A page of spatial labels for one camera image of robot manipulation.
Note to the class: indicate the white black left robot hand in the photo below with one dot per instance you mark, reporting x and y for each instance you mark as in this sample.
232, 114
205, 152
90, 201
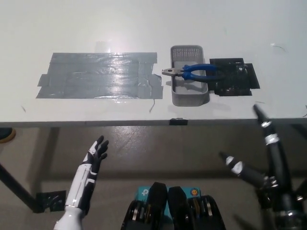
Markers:
92, 155

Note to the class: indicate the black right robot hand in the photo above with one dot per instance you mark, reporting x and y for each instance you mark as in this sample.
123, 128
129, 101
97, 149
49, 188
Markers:
280, 167

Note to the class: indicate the black robot torso blocks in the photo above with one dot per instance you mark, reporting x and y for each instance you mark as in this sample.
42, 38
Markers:
177, 208

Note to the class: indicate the grey perforated plastic container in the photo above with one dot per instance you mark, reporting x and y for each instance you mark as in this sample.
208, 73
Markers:
187, 95

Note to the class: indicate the teal router box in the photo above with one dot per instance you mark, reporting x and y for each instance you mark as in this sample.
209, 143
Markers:
143, 192

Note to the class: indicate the black metal table leg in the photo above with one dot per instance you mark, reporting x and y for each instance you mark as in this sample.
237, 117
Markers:
19, 187

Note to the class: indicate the round black yellow disc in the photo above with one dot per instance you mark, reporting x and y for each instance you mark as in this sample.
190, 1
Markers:
6, 135

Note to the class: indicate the small black tape piece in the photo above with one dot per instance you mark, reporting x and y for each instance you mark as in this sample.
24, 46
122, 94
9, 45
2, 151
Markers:
178, 121

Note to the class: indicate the grey duct tape patch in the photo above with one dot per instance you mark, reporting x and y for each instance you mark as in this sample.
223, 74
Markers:
96, 76

